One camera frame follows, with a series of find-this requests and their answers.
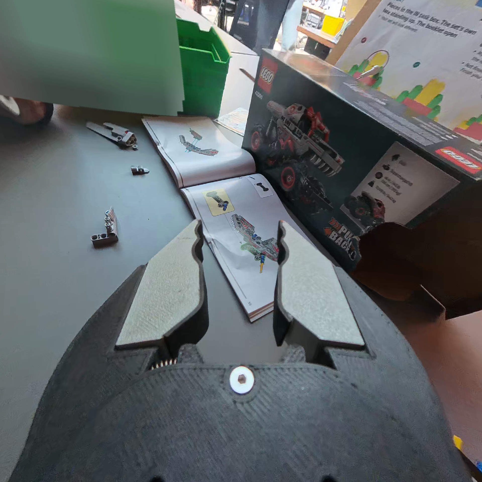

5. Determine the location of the grey toothed lego jaw assembly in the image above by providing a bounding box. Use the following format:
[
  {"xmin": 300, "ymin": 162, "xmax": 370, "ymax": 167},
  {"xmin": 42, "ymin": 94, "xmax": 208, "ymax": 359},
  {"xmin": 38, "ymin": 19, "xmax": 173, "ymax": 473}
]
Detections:
[{"xmin": 86, "ymin": 121, "xmax": 139, "ymax": 150}]

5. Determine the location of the black lego set box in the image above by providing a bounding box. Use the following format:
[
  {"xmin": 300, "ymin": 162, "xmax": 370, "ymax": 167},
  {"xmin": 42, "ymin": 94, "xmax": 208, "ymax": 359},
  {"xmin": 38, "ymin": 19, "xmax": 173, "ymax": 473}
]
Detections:
[{"xmin": 241, "ymin": 48, "xmax": 482, "ymax": 272}]

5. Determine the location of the wooden desk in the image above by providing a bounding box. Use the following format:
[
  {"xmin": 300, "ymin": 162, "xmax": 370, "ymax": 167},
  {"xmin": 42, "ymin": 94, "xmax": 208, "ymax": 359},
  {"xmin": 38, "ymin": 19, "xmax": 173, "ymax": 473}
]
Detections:
[{"xmin": 297, "ymin": 24, "xmax": 340, "ymax": 50}]

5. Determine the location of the grey angled lego beam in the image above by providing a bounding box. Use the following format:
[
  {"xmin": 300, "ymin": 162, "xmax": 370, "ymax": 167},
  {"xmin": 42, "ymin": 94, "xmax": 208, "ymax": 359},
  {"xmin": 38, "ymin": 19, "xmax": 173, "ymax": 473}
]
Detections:
[{"xmin": 90, "ymin": 206, "xmax": 119, "ymax": 248}]

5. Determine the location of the person's left hand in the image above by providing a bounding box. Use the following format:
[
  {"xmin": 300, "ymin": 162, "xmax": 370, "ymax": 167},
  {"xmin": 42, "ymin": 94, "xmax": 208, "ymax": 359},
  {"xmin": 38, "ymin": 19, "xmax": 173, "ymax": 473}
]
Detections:
[{"xmin": 14, "ymin": 99, "xmax": 49, "ymax": 126}]

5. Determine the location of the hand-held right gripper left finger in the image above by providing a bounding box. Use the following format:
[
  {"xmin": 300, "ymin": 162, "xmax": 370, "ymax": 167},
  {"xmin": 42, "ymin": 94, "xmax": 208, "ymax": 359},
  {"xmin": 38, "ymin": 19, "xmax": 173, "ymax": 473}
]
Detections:
[{"xmin": 115, "ymin": 219, "xmax": 210, "ymax": 356}]

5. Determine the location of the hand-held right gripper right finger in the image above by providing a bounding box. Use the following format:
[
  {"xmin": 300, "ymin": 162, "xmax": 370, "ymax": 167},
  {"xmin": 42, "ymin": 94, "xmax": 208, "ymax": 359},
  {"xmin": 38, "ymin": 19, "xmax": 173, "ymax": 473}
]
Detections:
[{"xmin": 272, "ymin": 220, "xmax": 367, "ymax": 360}]

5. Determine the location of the instruction poster board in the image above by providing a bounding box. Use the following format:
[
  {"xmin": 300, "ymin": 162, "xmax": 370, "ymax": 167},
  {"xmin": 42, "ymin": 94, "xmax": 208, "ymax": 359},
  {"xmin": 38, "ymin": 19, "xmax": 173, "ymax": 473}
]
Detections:
[{"xmin": 326, "ymin": 0, "xmax": 482, "ymax": 132}]

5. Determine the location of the open instruction booklet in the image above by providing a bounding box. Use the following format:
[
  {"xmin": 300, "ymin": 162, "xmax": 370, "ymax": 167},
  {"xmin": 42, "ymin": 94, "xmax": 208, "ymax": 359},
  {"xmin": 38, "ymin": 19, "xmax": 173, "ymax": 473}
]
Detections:
[{"xmin": 142, "ymin": 116, "xmax": 313, "ymax": 323}]

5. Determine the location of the brown cardboard box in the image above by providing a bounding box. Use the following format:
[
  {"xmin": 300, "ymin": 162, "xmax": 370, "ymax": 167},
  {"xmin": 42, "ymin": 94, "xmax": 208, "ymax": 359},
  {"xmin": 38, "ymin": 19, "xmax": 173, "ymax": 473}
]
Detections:
[{"xmin": 352, "ymin": 221, "xmax": 482, "ymax": 321}]

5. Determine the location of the yellow plastic bin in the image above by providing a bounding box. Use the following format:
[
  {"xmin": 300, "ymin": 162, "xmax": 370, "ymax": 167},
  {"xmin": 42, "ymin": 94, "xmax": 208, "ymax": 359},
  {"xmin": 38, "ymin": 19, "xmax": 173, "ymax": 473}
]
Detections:
[{"xmin": 322, "ymin": 15, "xmax": 346, "ymax": 35}]

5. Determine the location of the green plastic bin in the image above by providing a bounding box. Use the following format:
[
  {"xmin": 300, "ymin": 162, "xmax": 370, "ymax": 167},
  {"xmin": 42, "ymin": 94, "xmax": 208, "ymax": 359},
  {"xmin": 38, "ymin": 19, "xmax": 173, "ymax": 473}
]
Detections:
[{"xmin": 176, "ymin": 18, "xmax": 231, "ymax": 118}]

